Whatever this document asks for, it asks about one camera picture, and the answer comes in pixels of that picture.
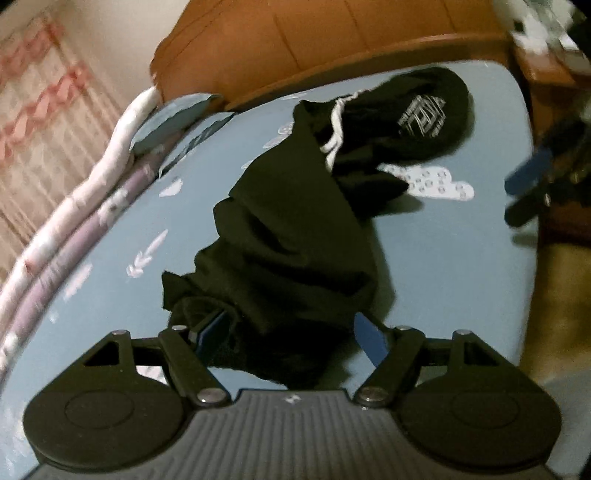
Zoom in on black sweatpants with drawstring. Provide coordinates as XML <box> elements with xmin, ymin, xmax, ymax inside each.
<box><xmin>162</xmin><ymin>67</ymin><xmax>472</xmax><ymax>389</ymax></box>

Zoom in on blue patterned bed sheet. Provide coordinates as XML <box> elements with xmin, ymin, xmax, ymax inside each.
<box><xmin>1</xmin><ymin>61</ymin><xmax>537</xmax><ymax>479</ymax></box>

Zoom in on wooden nightstand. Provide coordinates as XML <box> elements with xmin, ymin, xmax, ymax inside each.
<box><xmin>512</xmin><ymin>46</ymin><xmax>590</xmax><ymax>144</ymax></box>

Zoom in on white floral folded quilt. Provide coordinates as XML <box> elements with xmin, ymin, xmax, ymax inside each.
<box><xmin>1</xmin><ymin>86</ymin><xmax>161</xmax><ymax>326</ymax></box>

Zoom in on purple floral folded quilt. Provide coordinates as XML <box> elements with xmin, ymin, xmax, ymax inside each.
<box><xmin>1</xmin><ymin>147</ymin><xmax>165</xmax><ymax>375</ymax></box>

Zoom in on patterned beige pink curtain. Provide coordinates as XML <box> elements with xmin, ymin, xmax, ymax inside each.
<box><xmin>1</xmin><ymin>9</ymin><xmax>122</xmax><ymax>277</ymax></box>

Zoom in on wooden headboard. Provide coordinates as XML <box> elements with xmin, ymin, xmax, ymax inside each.
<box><xmin>150</xmin><ymin>1</ymin><xmax>510</xmax><ymax>109</ymax></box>

